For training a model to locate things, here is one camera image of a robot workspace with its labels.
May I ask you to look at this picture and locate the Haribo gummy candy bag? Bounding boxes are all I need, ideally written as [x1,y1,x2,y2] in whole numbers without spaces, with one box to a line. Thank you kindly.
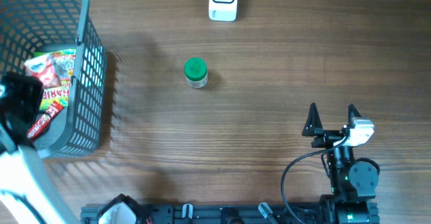
[40,48,76,110]

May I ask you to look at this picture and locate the white barcode scanner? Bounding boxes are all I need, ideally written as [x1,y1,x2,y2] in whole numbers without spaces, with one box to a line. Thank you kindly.
[208,0,238,22]

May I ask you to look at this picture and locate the small red-white snack packet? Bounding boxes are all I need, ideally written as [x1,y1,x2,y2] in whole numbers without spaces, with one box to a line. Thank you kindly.
[24,54,61,89]

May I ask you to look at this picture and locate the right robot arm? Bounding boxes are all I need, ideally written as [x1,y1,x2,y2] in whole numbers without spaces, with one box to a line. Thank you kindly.
[302,103,380,223]

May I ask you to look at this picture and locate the red chocolate bar wrapper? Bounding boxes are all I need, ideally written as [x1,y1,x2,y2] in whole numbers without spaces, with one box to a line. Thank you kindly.
[27,101,64,141]

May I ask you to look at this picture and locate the black camera cable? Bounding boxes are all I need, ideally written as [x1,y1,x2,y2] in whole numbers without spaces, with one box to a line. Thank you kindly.
[280,135,351,224]

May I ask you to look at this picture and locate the grey plastic shopping basket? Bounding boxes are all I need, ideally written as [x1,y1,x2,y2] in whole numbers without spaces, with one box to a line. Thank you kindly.
[1,0,107,158]

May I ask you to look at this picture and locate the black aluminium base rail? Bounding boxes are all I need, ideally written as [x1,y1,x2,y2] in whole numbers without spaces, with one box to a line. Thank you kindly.
[79,202,380,224]

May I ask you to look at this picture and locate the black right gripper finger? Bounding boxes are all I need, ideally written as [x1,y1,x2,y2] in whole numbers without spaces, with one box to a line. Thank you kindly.
[302,103,323,137]
[347,104,362,125]

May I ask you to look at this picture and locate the green-lidded Knorr jar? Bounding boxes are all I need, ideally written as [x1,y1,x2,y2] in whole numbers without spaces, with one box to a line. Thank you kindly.
[184,57,208,89]

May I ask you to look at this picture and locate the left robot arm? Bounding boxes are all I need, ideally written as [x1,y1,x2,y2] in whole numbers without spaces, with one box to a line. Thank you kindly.
[1,72,79,223]

